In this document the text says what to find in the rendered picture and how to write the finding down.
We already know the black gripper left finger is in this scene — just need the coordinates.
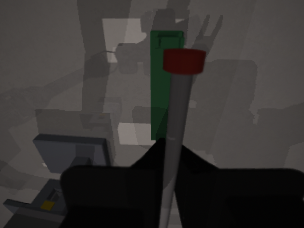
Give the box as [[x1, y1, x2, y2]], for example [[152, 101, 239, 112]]
[[59, 138, 166, 228]]

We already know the grey pin with red cap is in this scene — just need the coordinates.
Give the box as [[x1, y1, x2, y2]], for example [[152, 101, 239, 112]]
[[159, 48, 206, 228]]

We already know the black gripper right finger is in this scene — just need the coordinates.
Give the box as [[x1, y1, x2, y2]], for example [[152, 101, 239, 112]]
[[175, 145, 304, 228]]

